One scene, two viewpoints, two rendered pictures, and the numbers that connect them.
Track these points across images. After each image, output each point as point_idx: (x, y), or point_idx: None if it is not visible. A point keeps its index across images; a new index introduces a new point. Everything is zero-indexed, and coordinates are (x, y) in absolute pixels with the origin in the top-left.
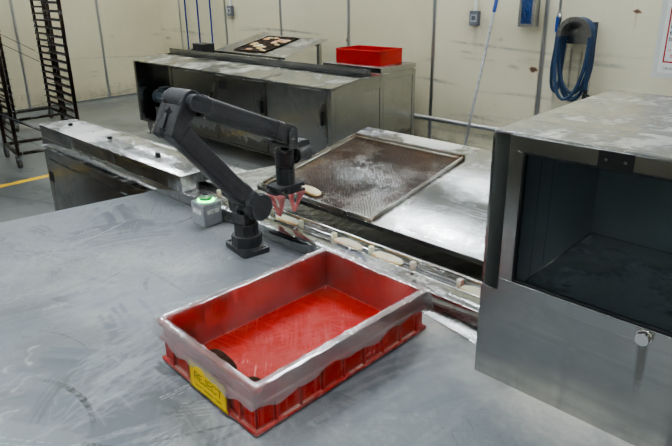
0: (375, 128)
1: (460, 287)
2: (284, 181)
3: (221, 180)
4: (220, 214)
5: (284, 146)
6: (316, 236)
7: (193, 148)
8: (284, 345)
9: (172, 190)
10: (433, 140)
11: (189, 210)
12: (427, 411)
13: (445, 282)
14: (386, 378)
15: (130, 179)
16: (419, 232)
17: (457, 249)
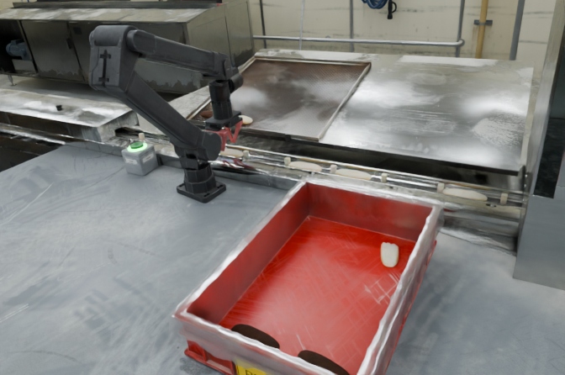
0: (269, 49)
1: (442, 192)
2: (224, 114)
3: (172, 126)
4: (155, 159)
5: (219, 78)
6: (271, 165)
7: (140, 96)
8: (311, 298)
9: (89, 142)
10: (331, 52)
11: (116, 160)
12: (508, 342)
13: (415, 187)
14: (439, 312)
15: (34, 137)
16: (372, 143)
17: (419, 154)
